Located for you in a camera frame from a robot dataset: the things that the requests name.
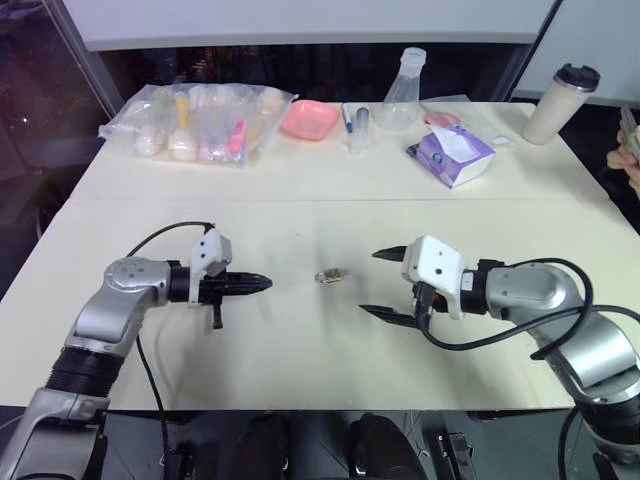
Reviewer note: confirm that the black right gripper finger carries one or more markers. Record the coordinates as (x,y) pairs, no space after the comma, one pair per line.
(392,254)
(390,315)

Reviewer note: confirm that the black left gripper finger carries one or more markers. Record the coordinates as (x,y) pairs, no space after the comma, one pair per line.
(250,279)
(250,290)

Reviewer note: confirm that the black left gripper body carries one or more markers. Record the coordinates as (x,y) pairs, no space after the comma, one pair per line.
(212,290)

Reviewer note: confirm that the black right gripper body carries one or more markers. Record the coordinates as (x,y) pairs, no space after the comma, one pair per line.
(425,302)

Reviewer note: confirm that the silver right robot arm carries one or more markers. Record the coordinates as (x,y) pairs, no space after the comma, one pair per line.
(580,345)

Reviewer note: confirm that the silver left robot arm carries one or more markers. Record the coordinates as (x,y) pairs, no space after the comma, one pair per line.
(122,295)

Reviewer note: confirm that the bystander bare hand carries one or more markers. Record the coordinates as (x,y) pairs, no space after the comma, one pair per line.
(625,160)

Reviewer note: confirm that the small brass padlock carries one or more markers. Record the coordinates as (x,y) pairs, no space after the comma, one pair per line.
(331,277)

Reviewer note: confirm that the purple tissue pack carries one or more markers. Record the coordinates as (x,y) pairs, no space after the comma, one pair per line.
(455,160)

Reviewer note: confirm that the small clear cup with pen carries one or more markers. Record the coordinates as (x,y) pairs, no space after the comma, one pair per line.
(361,127)

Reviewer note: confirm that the dark rounded shape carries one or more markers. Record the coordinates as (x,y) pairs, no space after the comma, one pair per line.
(382,447)
(265,445)

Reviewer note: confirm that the pink packet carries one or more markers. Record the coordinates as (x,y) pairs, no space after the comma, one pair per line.
(236,137)

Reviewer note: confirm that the white blue marker pen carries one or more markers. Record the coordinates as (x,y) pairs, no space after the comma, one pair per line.
(347,119)

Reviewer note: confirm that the red flat lid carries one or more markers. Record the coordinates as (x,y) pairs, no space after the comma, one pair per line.
(442,118)

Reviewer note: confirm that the clear conical flask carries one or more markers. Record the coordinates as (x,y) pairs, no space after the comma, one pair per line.
(400,100)

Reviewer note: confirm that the pink plastic bowl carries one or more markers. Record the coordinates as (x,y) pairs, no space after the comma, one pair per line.
(307,120)

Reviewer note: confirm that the clear plastic bag of items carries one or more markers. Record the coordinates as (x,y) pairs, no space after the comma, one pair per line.
(210,125)

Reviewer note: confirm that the yellow tube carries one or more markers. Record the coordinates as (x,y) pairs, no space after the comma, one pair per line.
(182,112)

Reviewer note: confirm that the cream travel cup black lid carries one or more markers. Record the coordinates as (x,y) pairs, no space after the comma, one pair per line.
(550,110)

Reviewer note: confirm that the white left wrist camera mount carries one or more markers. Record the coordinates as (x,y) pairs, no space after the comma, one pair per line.
(210,250)

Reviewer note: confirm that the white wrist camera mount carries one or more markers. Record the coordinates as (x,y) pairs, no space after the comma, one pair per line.
(435,260)
(210,250)

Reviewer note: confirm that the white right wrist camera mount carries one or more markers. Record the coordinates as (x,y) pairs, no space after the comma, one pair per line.
(435,260)

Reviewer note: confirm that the black bracket under table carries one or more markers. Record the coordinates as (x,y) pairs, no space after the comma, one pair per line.
(454,455)

